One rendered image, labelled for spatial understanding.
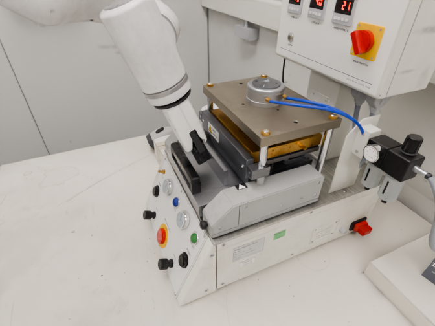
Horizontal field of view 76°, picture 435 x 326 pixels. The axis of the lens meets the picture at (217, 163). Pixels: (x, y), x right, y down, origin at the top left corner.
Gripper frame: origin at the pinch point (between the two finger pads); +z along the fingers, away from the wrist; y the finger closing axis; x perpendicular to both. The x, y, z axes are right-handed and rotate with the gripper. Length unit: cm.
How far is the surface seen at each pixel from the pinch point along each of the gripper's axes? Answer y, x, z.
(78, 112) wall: -144, -47, 33
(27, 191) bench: -39, -52, 9
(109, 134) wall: -144, -40, 58
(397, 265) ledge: 30, 26, 32
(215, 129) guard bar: -2.8, 5.6, -1.7
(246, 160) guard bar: 11.4, 6.1, -2.4
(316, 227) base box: 17.0, 14.9, 22.7
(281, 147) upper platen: 10.3, 14.0, 0.7
